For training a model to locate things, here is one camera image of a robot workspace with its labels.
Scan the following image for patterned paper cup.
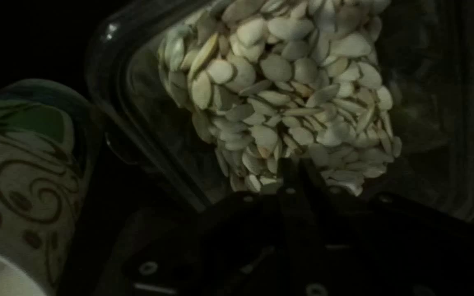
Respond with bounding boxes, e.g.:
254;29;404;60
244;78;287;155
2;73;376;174
0;78;101;296

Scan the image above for clear plastic seed container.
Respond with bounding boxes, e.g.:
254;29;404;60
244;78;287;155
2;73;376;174
86;0;474;220

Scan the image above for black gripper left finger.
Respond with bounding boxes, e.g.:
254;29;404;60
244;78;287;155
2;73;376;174
203;157;305;296

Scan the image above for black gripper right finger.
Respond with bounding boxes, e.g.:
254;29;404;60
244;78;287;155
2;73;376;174
300;157;409;296

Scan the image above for pile of white seeds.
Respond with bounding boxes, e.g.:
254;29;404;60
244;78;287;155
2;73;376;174
160;0;405;197

